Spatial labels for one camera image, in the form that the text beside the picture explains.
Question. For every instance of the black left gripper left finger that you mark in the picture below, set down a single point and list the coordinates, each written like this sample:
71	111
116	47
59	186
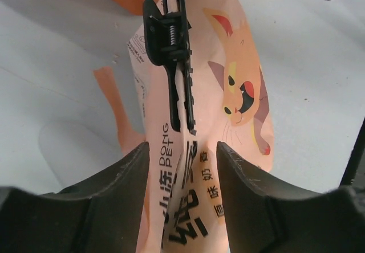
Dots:
99	214

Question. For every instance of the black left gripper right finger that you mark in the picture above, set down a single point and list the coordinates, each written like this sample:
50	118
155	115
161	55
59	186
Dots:
266	214

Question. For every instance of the pink cat litter bag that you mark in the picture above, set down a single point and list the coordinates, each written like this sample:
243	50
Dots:
183	210

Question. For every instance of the black bag clip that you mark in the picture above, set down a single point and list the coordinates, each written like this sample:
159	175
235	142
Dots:
167	44

